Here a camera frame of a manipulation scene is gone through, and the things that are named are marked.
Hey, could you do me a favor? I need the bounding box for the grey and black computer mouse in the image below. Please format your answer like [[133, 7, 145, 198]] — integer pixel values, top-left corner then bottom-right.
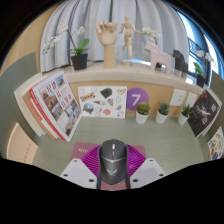
[[97, 138, 130, 185]]

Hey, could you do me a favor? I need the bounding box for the white sticker sheet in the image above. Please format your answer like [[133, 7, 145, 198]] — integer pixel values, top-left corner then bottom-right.
[[77, 85, 128, 119]]

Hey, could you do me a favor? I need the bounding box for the thick white book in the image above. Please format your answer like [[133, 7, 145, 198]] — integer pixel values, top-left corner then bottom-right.
[[13, 76, 48, 138]]

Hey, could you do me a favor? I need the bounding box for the white book with photo cover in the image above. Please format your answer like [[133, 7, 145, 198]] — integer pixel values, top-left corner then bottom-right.
[[31, 70, 83, 142]]

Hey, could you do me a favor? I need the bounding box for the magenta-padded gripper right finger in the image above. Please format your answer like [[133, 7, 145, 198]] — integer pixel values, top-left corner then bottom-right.
[[125, 144, 167, 190]]

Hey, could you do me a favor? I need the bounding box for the colourful printed card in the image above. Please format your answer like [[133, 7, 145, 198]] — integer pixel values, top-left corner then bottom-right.
[[207, 125, 224, 161]]

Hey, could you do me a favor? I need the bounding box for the black picture book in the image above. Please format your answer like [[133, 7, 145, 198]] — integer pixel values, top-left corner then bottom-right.
[[187, 89, 223, 138]]

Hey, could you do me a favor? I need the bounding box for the wooden mannequin figure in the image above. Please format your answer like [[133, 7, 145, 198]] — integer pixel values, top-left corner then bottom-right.
[[118, 15, 145, 67]]

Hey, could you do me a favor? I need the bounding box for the purple round number sticker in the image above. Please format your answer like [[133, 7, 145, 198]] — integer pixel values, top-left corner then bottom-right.
[[125, 87, 150, 112]]

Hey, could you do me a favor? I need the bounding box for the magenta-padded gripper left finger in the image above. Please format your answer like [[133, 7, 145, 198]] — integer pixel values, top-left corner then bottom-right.
[[59, 144, 103, 190]]

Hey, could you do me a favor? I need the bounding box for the white wall socket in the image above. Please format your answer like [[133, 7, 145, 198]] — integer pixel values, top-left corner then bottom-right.
[[185, 92, 199, 108], [169, 88, 187, 108]]

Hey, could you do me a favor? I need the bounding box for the small plant in white pot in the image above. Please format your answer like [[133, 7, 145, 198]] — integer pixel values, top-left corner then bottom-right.
[[177, 103, 194, 126], [135, 101, 151, 125], [155, 102, 171, 125]]

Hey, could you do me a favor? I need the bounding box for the white orchid in dark pot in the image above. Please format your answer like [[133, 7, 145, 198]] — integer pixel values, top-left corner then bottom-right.
[[193, 49, 215, 88]]

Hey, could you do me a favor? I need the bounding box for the white orchid in black pot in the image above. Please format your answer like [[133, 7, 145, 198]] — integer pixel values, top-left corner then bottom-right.
[[41, 22, 90, 71]]

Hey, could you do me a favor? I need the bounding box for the wooden hand model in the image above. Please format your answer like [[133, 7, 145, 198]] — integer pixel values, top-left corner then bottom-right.
[[95, 19, 119, 69]]

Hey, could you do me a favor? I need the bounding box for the light grey curtain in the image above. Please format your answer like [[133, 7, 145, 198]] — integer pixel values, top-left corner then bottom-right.
[[39, 0, 190, 73]]

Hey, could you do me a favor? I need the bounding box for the pink horse figure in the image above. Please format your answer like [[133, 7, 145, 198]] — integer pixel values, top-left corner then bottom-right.
[[144, 40, 173, 75]]

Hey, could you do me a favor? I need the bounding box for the light wooden desk shelf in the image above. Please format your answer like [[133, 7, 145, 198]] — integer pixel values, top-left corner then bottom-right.
[[14, 60, 214, 118]]

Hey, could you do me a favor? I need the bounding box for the black horse figure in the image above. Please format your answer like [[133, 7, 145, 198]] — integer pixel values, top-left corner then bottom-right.
[[172, 49, 190, 74]]

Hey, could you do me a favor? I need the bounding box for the small white orchid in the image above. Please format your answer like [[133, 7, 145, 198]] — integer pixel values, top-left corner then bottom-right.
[[141, 26, 162, 46]]

